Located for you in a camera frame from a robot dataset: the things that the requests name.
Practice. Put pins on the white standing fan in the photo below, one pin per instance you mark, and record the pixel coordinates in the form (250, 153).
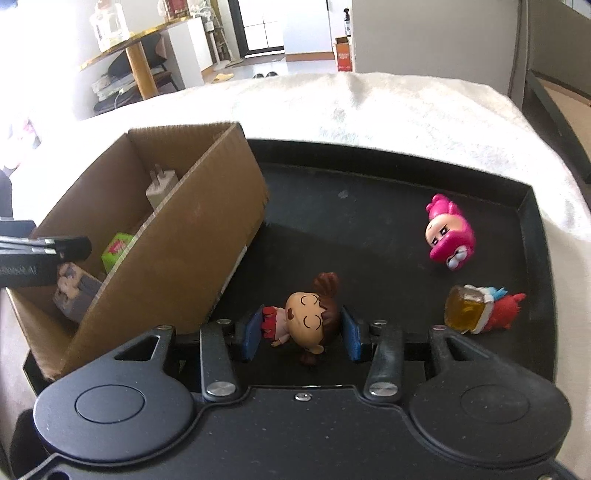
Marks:
(217, 37)

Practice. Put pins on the dark tray with brown lining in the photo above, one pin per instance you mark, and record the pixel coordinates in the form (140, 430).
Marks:
(568, 110)

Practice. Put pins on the black tray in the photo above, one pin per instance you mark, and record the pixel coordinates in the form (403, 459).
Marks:
(369, 230)

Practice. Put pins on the brown cardboard box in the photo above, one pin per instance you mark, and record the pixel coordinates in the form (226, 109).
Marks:
(184, 240)

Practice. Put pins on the red figurine with yellow block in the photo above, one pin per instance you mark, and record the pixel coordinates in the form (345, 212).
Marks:
(498, 311)

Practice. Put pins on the orange cardboard box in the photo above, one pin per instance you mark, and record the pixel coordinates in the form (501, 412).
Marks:
(344, 57)

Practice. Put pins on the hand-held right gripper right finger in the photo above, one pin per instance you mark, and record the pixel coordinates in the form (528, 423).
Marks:
(352, 334)

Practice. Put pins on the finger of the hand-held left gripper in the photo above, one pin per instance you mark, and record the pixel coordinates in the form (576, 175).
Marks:
(69, 249)

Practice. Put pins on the grey cube charger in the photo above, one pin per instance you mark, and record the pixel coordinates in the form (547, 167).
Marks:
(76, 295)

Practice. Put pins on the yellow round table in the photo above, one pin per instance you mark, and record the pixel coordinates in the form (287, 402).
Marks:
(138, 60)

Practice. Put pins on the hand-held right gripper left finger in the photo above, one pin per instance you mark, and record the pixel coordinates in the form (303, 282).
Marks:
(251, 333)

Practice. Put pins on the brown-haired girl figurine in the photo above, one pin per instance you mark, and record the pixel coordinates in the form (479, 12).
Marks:
(307, 323)

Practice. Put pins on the yellow slipper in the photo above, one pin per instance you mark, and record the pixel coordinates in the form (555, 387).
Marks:
(223, 77)

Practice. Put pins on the white charger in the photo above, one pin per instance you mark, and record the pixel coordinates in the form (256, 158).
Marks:
(159, 189)

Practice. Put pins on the pink figurine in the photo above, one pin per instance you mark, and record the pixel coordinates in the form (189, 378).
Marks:
(450, 233)

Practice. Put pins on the dark chair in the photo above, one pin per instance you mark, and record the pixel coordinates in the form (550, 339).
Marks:
(115, 69)

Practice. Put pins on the dark grey upright board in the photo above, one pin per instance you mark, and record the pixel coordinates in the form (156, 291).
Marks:
(554, 37)

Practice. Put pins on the large glass bottle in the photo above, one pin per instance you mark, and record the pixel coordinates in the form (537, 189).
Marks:
(108, 27)

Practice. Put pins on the green cube charger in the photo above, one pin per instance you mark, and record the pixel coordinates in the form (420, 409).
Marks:
(115, 254)

